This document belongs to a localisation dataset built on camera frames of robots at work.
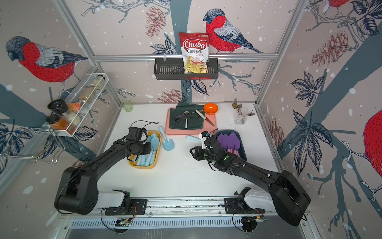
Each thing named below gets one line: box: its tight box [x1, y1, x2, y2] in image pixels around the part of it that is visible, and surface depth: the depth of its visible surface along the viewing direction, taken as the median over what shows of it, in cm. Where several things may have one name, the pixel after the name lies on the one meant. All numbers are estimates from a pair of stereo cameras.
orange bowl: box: [203, 102, 219, 116], surface depth 113 cm
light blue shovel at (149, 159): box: [136, 132, 160, 167], surface depth 88 cm
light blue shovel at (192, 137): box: [186, 134, 202, 142], surface depth 101 cm
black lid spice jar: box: [47, 98, 69, 115], surface depth 63 cm
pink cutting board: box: [165, 107, 218, 136], surface depth 109 cm
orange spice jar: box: [45, 114, 76, 135], surface depth 62 cm
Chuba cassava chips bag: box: [178, 31, 210, 74], surface depth 85 cm
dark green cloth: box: [169, 101, 205, 130], surface depth 114 cm
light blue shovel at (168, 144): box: [158, 125, 175, 151], surface depth 100 cm
